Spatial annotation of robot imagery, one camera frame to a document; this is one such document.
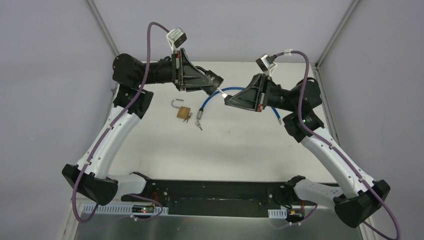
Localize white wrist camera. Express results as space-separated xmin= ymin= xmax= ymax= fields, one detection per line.
xmin=166 ymin=27 xmax=187 ymax=52
xmin=255 ymin=54 xmax=278 ymax=76

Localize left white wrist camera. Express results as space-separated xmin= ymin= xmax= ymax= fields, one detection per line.
xmin=166 ymin=27 xmax=187 ymax=52

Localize small silver key bunch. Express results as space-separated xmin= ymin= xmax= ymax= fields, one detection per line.
xmin=183 ymin=112 xmax=193 ymax=123

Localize brass padlock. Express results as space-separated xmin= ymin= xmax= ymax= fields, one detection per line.
xmin=171 ymin=98 xmax=191 ymax=120

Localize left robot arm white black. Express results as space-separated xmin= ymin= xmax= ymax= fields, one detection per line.
xmin=62 ymin=48 xmax=223 ymax=206

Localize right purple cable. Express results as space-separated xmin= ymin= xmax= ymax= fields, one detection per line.
xmin=273 ymin=49 xmax=402 ymax=240

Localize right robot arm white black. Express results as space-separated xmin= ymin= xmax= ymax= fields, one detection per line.
xmin=224 ymin=73 xmax=390 ymax=228

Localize blue cable lock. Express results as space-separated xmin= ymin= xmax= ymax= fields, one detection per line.
xmin=196 ymin=86 xmax=283 ymax=125

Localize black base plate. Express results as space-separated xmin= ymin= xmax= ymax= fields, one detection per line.
xmin=139 ymin=179 xmax=313 ymax=218

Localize black headed key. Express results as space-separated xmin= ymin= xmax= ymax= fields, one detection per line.
xmin=217 ymin=88 xmax=228 ymax=99

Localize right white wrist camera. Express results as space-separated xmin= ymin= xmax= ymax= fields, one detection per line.
xmin=255 ymin=54 xmax=278 ymax=76

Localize cable lock silver keys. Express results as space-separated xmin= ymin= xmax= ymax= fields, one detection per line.
xmin=195 ymin=120 xmax=203 ymax=131

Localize small black padlock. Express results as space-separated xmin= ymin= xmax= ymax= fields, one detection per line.
xmin=196 ymin=66 xmax=224 ymax=96

